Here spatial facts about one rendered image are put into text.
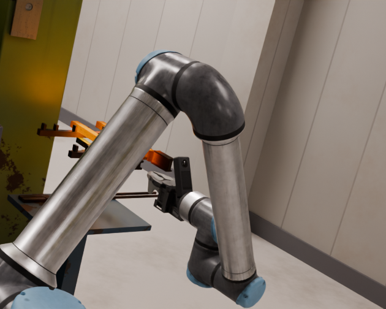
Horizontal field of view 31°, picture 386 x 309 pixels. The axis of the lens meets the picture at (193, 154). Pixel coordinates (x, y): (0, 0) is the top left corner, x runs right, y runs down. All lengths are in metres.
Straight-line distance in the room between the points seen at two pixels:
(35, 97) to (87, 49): 3.55
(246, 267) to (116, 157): 0.47
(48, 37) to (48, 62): 0.09
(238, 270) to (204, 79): 0.52
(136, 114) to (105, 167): 0.13
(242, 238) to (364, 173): 2.55
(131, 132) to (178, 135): 3.66
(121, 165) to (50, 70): 1.09
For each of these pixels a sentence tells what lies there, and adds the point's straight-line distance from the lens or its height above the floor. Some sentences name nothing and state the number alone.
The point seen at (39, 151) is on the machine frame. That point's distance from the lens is 2.59.
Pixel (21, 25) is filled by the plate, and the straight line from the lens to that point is 2.42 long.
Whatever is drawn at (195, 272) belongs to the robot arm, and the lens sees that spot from 1.87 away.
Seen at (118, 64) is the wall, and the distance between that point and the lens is 5.70.
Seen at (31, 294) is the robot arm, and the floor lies 0.87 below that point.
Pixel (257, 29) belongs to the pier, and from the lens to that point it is 4.32.
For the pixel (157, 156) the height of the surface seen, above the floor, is 0.94.
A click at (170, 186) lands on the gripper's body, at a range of 1.95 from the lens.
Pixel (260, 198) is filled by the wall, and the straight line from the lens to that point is 4.61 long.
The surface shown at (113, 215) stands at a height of 0.68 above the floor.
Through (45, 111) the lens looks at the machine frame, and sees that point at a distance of 2.54.
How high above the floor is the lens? 1.52
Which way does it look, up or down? 14 degrees down
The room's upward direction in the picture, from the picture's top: 15 degrees clockwise
